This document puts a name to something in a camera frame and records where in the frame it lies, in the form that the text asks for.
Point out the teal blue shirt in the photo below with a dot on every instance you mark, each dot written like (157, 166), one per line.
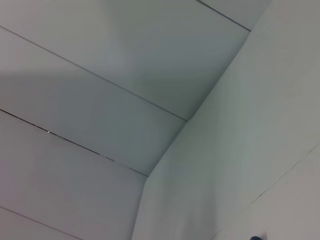
(255, 238)

